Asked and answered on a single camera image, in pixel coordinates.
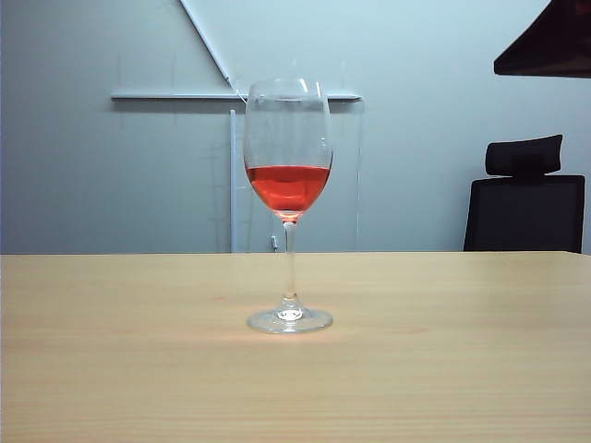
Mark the wine glass with red liquid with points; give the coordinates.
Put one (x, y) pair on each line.
(288, 189)

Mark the black office chair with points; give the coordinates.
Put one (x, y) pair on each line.
(524, 212)

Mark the small grey wall plug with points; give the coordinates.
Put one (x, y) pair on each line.
(274, 242)

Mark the white vertical wall rail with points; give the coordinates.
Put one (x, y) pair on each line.
(233, 184)

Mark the white horizontal wall rail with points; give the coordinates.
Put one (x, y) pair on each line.
(161, 95)

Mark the white diagonal wall rail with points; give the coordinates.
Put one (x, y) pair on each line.
(205, 39)

